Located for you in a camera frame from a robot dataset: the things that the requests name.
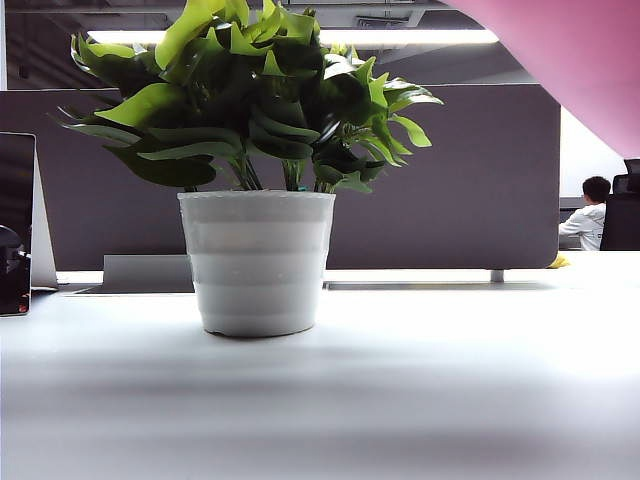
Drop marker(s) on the small yellow object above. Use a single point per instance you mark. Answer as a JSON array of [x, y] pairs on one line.
[[559, 262]]

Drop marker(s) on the pink plastic watering can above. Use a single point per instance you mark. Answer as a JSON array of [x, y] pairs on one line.
[[575, 50]]

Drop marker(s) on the long ceiling light strip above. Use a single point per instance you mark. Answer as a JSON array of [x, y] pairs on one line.
[[400, 37]]

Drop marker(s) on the black office chair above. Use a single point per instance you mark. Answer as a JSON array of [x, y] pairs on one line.
[[622, 225]]

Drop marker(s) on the black monitor with silver frame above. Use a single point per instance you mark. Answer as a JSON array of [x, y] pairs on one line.
[[15, 175]]

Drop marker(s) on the person in white shirt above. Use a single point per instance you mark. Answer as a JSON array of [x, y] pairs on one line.
[[590, 225]]

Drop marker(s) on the green plant in white pot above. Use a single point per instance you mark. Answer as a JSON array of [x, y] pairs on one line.
[[255, 260]]

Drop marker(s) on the ceiling air vent grille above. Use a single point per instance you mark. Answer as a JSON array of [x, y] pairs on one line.
[[375, 22]]

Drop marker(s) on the silver partition foot bracket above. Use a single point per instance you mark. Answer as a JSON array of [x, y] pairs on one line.
[[497, 276]]

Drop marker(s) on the dark grey desk partition panel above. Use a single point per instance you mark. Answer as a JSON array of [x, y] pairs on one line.
[[450, 200]]

